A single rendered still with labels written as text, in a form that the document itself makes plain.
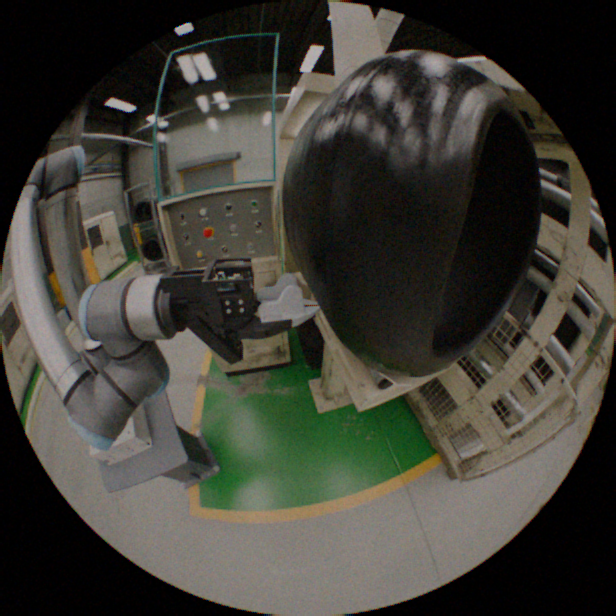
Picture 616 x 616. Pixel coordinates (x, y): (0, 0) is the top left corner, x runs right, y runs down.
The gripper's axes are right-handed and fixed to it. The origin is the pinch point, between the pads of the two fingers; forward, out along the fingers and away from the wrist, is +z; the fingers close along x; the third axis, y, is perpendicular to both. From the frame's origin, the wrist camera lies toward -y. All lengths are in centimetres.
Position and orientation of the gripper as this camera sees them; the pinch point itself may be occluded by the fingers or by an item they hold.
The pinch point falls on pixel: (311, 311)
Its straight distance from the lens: 27.0
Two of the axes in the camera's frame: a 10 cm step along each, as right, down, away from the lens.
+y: 1.2, -8.2, -5.6
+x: -2.6, -5.7, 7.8
